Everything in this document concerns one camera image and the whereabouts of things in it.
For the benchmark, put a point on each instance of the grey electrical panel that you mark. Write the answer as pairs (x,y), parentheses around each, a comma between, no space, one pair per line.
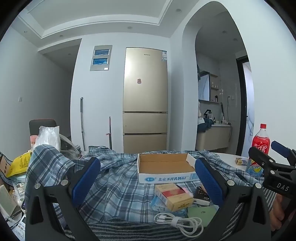
(100,58)

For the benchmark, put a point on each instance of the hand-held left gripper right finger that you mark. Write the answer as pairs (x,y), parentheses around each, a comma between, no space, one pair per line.
(209,185)

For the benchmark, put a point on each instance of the green card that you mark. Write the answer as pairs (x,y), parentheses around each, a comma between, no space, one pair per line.
(201,215)

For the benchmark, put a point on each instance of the blue plaid shirt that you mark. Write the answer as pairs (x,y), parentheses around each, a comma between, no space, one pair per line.
(115,190)

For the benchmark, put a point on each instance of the black framed glass door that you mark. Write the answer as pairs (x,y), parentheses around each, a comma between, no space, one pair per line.
(248,104)

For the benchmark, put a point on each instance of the shallow cardboard box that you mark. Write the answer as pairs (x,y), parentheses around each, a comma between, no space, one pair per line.
(161,165)

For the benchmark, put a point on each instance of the yellow bag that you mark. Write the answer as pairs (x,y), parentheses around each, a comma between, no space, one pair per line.
(19,163)

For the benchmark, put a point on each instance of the red iced tea bottle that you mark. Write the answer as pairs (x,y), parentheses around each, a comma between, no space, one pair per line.
(260,143)

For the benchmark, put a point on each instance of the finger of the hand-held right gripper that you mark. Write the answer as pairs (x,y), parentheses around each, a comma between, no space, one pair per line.
(261,160)
(283,149)

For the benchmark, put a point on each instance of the beige carton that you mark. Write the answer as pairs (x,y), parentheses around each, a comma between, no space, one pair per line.
(8,200)

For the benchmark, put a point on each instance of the grey chair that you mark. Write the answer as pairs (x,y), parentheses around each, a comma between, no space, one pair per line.
(42,124)

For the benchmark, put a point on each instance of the red gold cigarette pack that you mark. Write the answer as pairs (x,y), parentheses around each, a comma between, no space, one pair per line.
(175,194)

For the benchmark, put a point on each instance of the wall mirror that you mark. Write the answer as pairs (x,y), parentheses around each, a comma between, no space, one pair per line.
(204,87)

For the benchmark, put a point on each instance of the wall shelf niche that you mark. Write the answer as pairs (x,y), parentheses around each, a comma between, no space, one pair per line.
(214,88)

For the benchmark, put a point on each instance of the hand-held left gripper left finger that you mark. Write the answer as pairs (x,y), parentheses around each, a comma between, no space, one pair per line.
(86,180)

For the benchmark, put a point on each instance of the light blue printed packet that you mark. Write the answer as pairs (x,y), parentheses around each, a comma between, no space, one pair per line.
(254,168)

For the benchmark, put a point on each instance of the white hanging cloth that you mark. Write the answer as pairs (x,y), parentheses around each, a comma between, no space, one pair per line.
(200,110)

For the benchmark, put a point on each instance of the black faucet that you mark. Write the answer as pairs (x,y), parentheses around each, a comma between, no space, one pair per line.
(207,112)

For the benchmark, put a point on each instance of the dark hanging towel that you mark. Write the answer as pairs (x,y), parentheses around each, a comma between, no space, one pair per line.
(198,73)

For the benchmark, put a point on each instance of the grey cap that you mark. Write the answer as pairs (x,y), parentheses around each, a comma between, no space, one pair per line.
(68,148)

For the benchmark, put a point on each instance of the beige vanity cabinet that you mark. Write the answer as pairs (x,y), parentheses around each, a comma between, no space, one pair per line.
(212,139)

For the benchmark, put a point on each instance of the pink cup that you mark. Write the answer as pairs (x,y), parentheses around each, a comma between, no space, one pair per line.
(33,140)

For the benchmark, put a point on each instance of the black cigarette pack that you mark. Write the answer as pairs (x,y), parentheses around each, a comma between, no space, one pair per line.
(200,197)

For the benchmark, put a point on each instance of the small gold box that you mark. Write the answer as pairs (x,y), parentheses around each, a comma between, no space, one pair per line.
(241,161)

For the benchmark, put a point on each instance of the clear plastic bag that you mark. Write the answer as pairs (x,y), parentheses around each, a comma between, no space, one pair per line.
(48,139)

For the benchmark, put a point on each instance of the dark blue cloth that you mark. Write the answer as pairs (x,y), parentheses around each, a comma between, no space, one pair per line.
(205,125)

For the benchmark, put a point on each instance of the person's right hand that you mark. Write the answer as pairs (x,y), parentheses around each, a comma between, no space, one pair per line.
(278,213)

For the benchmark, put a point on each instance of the gold refrigerator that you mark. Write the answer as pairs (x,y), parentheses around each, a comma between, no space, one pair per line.
(144,97)

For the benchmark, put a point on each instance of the white hair dryer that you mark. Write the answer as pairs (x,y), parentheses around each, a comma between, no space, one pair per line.
(225,122)

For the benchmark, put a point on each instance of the dark striped cloth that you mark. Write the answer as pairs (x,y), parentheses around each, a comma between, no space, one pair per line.
(129,229)

